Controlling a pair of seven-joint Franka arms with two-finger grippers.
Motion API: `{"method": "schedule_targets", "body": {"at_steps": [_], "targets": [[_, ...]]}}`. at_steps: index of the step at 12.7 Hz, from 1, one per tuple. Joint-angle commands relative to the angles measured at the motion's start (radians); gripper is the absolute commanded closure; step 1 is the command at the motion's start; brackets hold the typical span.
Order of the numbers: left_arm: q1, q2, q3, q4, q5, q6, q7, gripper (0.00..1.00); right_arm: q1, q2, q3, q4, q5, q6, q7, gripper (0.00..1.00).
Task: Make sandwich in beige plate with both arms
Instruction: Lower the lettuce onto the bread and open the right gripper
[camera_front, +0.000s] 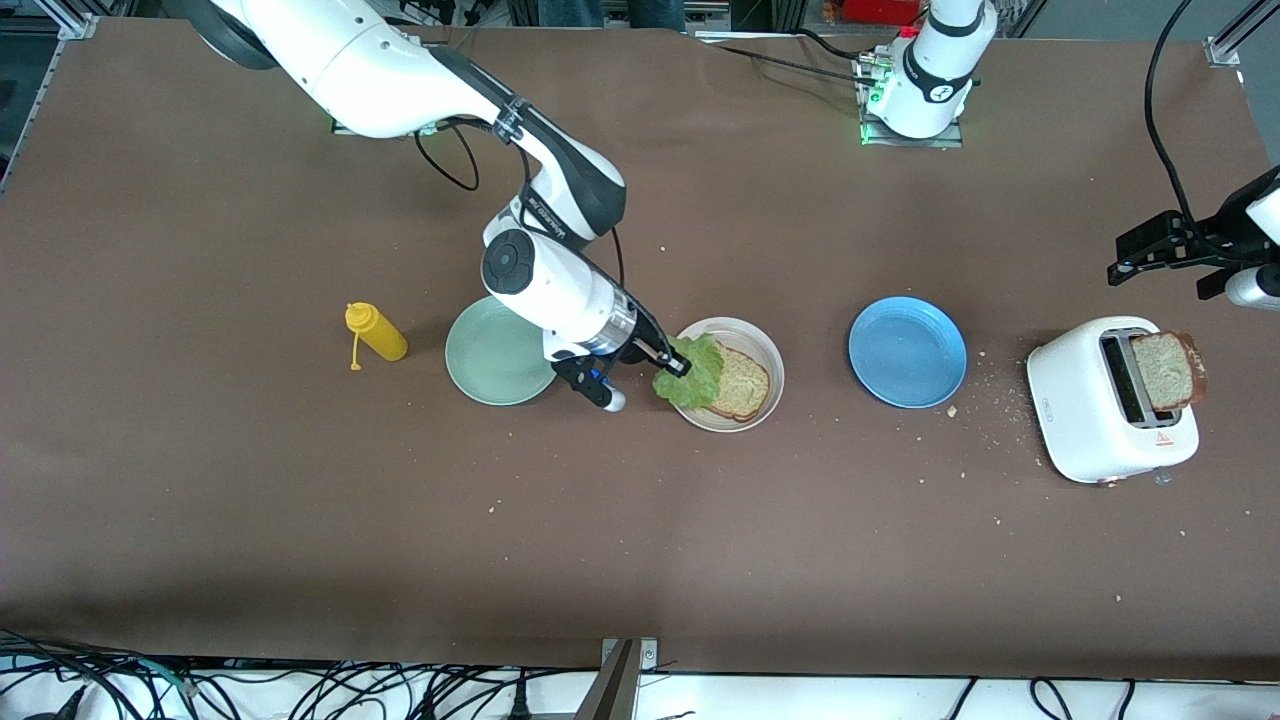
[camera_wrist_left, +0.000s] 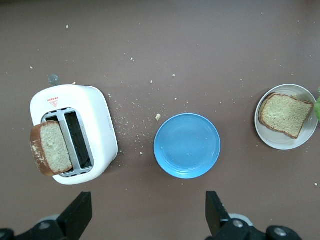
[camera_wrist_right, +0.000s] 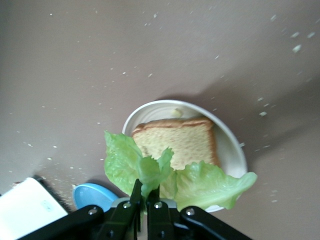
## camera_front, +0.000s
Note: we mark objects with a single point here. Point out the aluminium frame rail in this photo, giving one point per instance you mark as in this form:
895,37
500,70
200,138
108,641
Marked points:
80,28
1225,48

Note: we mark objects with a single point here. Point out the mint green plate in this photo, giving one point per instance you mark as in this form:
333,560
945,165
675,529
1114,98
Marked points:
490,370

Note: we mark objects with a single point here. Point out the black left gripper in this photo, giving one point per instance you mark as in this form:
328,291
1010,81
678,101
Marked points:
1214,243

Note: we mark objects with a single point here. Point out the aluminium profile bracket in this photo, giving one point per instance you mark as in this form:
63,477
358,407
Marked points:
615,690

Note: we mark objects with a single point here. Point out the white toaster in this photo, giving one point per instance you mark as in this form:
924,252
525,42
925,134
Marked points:
1075,410

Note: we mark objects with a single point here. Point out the yellow squeeze bottle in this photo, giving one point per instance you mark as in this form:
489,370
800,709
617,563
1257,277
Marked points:
385,342

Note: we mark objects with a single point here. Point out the blue plate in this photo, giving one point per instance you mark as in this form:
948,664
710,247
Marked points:
908,352

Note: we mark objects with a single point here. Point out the beige plate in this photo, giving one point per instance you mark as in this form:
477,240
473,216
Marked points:
745,332

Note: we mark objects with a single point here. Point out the green lettuce leaf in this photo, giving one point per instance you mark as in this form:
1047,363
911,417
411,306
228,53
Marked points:
695,385

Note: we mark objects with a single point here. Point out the red box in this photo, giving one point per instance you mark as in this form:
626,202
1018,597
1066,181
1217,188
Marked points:
880,10

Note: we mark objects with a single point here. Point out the person in blue jeans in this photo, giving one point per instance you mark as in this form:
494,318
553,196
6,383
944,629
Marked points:
600,12

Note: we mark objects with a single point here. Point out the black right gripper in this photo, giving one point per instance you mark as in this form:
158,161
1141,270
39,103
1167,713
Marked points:
645,339

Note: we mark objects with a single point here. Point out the brown bread slice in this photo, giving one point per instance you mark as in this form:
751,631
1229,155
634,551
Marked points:
745,385
1165,375

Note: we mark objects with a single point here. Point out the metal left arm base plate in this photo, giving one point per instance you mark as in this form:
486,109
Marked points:
900,142

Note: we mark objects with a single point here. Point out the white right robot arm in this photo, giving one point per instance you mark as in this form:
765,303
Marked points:
350,70

